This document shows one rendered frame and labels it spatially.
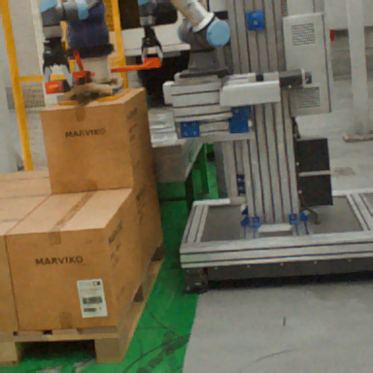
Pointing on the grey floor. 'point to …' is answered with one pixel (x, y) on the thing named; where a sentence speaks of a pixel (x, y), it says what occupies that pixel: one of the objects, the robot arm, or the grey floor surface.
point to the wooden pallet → (105, 350)
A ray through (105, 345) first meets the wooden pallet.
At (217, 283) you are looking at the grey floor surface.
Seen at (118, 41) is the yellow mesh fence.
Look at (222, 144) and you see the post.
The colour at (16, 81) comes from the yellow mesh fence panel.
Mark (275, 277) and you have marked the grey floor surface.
